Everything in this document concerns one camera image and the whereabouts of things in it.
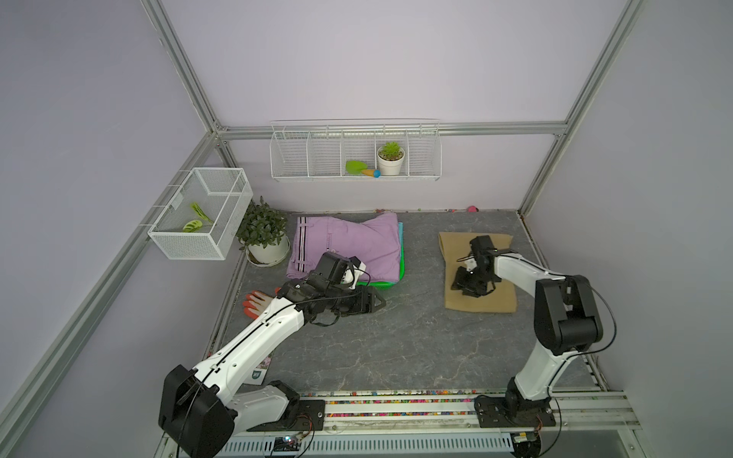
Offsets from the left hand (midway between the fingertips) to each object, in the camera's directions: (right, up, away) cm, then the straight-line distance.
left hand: (376, 307), depth 74 cm
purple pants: (-1, +17, +22) cm, 28 cm away
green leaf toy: (-48, +22, +2) cm, 53 cm away
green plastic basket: (+2, +3, +15) cm, 15 cm away
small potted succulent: (+5, +44, +17) cm, 47 cm away
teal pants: (+8, +20, +25) cm, 33 cm away
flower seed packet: (-34, -21, +7) cm, 40 cm away
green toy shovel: (-7, +43, +26) cm, 51 cm away
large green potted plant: (-36, +19, +16) cm, 44 cm away
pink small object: (+42, +31, +50) cm, 72 cm away
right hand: (+28, +2, +22) cm, 36 cm away
